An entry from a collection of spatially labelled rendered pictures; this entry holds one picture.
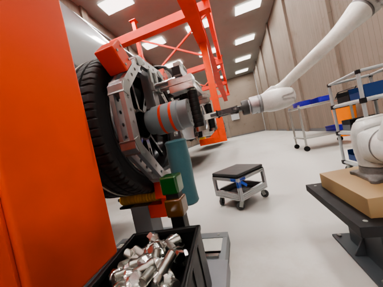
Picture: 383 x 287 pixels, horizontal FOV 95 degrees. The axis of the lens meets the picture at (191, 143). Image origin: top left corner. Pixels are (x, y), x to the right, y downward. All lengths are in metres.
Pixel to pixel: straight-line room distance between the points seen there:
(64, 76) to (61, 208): 0.25
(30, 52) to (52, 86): 0.06
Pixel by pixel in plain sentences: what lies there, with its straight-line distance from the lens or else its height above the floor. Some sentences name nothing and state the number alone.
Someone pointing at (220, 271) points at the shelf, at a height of 0.45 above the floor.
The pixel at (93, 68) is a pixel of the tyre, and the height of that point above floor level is 1.04.
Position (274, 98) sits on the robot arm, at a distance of 0.93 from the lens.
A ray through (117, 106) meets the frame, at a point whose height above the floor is 0.89.
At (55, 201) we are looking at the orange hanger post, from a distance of 0.37.
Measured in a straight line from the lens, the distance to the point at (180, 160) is 0.67.
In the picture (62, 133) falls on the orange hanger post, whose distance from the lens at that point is 0.39.
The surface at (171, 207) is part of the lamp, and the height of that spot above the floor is 0.59.
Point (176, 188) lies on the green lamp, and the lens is 0.38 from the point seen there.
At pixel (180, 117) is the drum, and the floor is 0.83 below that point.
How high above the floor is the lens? 0.73
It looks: 1 degrees down
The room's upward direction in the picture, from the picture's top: 12 degrees counter-clockwise
